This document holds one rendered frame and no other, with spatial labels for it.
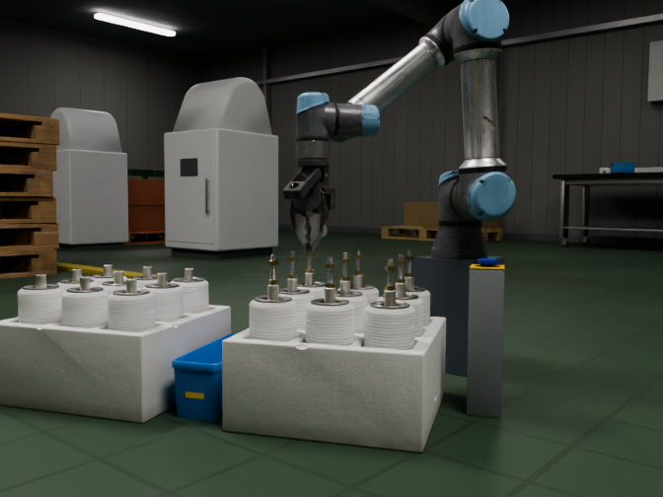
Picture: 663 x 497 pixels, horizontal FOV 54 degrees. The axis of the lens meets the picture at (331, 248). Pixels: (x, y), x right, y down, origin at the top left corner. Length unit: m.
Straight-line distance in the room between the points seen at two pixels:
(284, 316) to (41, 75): 9.51
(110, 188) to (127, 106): 5.08
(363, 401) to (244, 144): 4.15
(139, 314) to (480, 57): 0.98
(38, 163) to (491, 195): 3.11
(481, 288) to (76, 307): 0.85
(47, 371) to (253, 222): 3.89
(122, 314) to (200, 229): 3.76
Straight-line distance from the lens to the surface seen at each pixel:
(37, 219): 4.20
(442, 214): 1.75
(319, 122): 1.50
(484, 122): 1.63
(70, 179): 6.10
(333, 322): 1.22
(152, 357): 1.39
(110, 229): 6.27
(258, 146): 5.34
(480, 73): 1.64
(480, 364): 1.40
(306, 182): 1.44
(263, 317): 1.26
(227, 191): 5.07
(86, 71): 10.96
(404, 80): 1.71
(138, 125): 11.32
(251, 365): 1.26
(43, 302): 1.54
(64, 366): 1.48
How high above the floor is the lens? 0.45
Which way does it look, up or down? 4 degrees down
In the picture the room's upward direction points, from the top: straight up
